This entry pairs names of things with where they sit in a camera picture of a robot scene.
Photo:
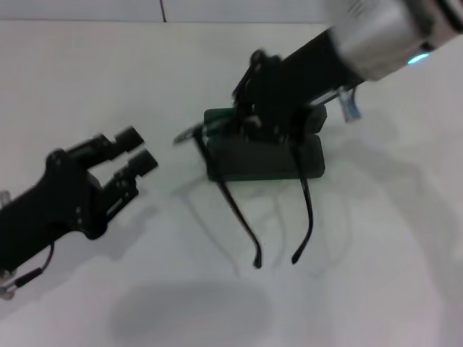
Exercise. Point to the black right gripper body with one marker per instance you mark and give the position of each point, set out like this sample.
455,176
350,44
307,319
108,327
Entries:
311,72

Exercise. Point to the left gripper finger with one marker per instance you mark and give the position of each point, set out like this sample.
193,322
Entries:
128,139
144,162

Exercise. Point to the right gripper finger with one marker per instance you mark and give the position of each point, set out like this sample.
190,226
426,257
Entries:
275,126
258,72

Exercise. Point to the left gripper silver connector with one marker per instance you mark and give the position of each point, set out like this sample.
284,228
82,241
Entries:
3,197

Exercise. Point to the black glasses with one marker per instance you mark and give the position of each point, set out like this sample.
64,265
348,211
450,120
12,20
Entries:
307,202

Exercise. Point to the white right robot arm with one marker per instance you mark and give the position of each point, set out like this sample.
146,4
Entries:
380,36

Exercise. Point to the green glasses case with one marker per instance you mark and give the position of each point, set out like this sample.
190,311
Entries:
260,162

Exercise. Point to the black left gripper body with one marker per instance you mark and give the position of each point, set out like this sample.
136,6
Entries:
54,202

